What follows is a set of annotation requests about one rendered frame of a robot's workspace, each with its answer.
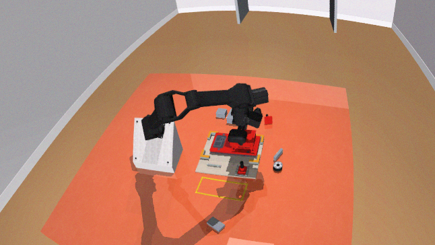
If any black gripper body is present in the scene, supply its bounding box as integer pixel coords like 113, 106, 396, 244
228, 107, 254, 144

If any black toy tyre with white hub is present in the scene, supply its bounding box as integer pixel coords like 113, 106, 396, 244
273, 162, 283, 172

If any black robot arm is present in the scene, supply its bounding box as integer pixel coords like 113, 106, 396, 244
141, 83, 269, 140

